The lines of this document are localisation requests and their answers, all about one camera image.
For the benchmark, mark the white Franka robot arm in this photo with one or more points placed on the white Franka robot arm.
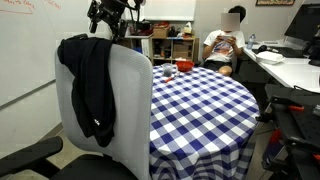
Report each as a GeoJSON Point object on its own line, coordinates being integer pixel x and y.
{"type": "Point", "coordinates": [136, 2]}

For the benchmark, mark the black robot cart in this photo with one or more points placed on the black robot cart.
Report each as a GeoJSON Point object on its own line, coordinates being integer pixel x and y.
{"type": "Point", "coordinates": [296, 133]}

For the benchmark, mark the framed picture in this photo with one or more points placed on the framed picture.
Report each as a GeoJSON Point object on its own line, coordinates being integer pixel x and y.
{"type": "Point", "coordinates": [276, 2]}

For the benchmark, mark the red marker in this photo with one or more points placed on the red marker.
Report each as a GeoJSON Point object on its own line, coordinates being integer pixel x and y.
{"type": "Point", "coordinates": [169, 79]}

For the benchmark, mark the white board panel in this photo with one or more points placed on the white board panel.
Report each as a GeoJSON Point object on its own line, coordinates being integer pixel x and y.
{"type": "Point", "coordinates": [166, 10]}

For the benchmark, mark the white desk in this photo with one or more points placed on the white desk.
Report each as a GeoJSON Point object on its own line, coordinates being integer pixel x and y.
{"type": "Point", "coordinates": [293, 73]}

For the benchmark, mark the clear water bottle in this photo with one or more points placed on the clear water bottle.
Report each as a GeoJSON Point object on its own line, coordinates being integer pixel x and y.
{"type": "Point", "coordinates": [251, 42]}

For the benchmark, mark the black keyboard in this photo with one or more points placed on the black keyboard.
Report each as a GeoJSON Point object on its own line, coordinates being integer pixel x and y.
{"type": "Point", "coordinates": [286, 52]}

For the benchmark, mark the black pot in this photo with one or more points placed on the black pot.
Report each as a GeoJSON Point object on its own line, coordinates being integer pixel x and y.
{"type": "Point", "coordinates": [144, 25]}

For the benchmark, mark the red bowl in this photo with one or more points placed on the red bowl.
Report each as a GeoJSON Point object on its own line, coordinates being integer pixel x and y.
{"type": "Point", "coordinates": [184, 65]}

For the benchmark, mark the black computer monitor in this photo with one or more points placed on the black computer monitor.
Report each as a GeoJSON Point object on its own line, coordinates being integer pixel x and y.
{"type": "Point", "coordinates": [305, 23]}

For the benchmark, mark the smartphone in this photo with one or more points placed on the smartphone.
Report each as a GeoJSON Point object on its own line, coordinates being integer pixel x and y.
{"type": "Point", "coordinates": [226, 37]}

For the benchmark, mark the wooden shelf unit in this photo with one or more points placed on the wooden shelf unit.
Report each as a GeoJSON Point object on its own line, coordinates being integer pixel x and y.
{"type": "Point", "coordinates": [171, 40]}

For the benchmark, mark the blue white checkered tablecloth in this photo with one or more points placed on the blue white checkered tablecloth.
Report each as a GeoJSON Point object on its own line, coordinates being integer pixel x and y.
{"type": "Point", "coordinates": [200, 123]}

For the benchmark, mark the white foam food container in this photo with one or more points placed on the white foam food container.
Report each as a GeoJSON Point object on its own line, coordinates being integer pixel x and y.
{"type": "Point", "coordinates": [269, 57]}

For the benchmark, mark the black clothing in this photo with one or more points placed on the black clothing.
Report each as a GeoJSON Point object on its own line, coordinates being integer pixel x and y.
{"type": "Point", "coordinates": [91, 90]}

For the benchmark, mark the black bag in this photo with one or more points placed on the black bag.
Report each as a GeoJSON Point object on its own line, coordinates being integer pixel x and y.
{"type": "Point", "coordinates": [174, 31]}

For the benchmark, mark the seated person in white shirt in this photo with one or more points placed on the seated person in white shirt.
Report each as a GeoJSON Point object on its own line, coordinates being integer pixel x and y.
{"type": "Point", "coordinates": [222, 50]}

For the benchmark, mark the large cardboard box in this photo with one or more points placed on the large cardboard box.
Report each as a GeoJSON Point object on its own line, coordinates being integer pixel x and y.
{"type": "Point", "coordinates": [181, 51]}

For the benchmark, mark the brown cardboard box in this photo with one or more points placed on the brown cardboard box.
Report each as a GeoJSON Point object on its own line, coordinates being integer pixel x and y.
{"type": "Point", "coordinates": [161, 32]}

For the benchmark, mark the orange clamp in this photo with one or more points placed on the orange clamp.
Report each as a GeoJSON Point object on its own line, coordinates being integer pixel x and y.
{"type": "Point", "coordinates": [296, 108]}
{"type": "Point", "coordinates": [274, 136]}

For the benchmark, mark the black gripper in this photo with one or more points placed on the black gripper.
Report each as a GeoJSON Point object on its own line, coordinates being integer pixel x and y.
{"type": "Point", "coordinates": [111, 11]}

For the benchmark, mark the grey office chair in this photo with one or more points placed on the grey office chair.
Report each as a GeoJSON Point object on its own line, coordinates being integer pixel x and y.
{"type": "Point", "coordinates": [131, 100]}

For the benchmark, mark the tissue box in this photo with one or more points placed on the tissue box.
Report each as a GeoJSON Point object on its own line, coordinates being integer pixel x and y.
{"type": "Point", "coordinates": [187, 29]}

